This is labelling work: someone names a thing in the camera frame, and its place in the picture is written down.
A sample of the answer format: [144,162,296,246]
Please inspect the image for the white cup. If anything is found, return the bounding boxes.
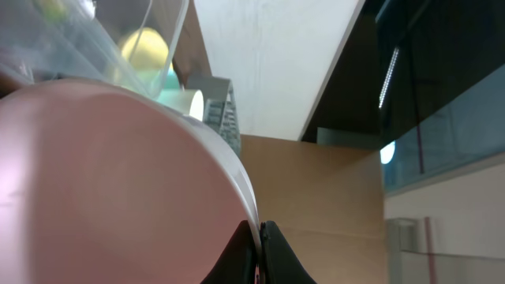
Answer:
[156,89,204,121]

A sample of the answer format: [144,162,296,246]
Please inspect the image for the clear plastic waste bin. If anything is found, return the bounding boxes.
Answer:
[1,0,189,99]

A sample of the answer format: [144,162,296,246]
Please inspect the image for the grey dishwasher rack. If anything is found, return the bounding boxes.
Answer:
[186,75,241,156]

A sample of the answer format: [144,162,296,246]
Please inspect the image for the light blue bowl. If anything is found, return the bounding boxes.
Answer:
[156,64,181,95]

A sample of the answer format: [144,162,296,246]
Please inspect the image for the white bowl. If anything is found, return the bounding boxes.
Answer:
[1,79,261,283]

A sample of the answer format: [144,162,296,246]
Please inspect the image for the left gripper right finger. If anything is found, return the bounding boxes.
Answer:
[260,221,316,284]

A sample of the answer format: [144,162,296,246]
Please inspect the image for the yellow-green plate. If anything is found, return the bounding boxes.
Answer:
[118,28,170,88]

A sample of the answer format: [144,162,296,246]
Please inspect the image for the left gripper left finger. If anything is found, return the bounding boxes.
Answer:
[201,220,257,284]

